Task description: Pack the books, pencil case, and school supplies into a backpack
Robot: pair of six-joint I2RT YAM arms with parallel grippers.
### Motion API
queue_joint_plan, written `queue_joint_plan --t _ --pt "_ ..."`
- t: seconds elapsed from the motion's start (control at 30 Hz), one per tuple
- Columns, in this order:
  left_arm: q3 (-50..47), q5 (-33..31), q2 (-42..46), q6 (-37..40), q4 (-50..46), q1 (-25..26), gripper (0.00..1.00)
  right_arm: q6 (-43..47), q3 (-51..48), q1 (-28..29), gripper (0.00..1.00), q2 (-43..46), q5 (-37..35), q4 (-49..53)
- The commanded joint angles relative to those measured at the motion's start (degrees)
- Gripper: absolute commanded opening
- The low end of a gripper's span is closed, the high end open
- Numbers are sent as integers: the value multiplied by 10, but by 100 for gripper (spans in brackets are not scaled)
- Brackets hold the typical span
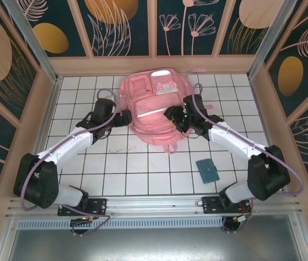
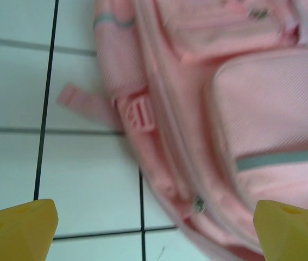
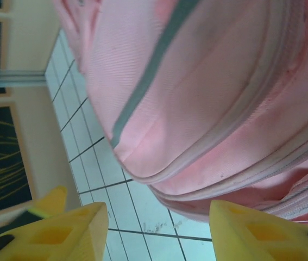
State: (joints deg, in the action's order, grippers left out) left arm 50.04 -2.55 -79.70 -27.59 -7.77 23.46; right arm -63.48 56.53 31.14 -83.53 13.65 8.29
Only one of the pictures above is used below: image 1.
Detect steel sheet panel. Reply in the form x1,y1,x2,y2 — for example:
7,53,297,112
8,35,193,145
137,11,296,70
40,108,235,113
5,229,308,261

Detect aluminium side rail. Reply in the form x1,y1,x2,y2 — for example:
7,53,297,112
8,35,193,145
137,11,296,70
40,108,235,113
22,77,62,197

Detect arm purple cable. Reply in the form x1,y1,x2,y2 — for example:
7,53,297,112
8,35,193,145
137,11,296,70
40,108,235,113
20,89,121,237
192,83,306,235

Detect slotted grey cable duct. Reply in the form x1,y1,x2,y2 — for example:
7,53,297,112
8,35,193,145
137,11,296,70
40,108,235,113
16,218,225,231

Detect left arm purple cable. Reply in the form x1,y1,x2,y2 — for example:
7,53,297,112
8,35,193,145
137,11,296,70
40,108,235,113
20,89,121,237

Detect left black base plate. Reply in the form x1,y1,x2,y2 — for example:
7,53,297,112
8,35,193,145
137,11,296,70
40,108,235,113
58,197,108,217

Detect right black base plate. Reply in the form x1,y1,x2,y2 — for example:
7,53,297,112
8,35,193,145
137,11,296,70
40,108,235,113
202,196,252,215

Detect pink backpack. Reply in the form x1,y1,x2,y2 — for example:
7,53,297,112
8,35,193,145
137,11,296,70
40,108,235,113
118,68,214,155

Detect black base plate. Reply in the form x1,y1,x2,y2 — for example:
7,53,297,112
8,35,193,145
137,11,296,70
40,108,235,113
58,197,108,217
202,196,252,215

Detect small controller board with wires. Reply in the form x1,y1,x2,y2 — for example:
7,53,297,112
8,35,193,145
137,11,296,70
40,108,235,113
224,214,250,232
71,216,95,226

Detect aluminium frame post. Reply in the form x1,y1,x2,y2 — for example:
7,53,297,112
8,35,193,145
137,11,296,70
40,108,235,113
247,0,304,80
2,0,63,84

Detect aluminium mounting rail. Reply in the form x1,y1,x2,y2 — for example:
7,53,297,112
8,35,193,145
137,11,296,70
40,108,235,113
5,192,303,219

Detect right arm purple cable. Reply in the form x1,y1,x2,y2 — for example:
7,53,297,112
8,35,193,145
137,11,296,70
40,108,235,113
192,83,306,235

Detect small teal notebook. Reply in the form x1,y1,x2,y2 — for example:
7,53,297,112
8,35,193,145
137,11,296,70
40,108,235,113
196,158,221,184

